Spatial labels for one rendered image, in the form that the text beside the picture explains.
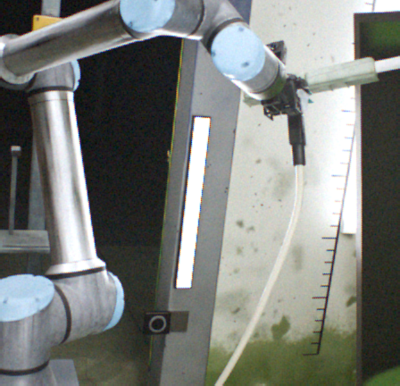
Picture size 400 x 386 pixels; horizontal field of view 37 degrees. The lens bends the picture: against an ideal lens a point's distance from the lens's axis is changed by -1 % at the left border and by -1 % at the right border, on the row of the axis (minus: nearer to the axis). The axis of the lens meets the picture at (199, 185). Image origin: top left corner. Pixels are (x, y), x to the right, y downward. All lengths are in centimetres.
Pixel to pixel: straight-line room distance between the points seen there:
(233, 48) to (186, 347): 149
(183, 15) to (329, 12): 128
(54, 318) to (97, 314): 12
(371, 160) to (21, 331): 106
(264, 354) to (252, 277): 34
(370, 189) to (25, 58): 104
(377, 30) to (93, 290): 103
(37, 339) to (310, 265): 131
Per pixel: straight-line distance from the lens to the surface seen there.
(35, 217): 230
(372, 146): 182
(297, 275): 244
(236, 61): 109
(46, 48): 132
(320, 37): 230
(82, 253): 153
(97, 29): 118
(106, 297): 154
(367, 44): 177
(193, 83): 211
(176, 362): 239
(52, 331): 146
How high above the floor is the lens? 144
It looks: 11 degrees down
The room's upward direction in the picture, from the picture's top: 7 degrees clockwise
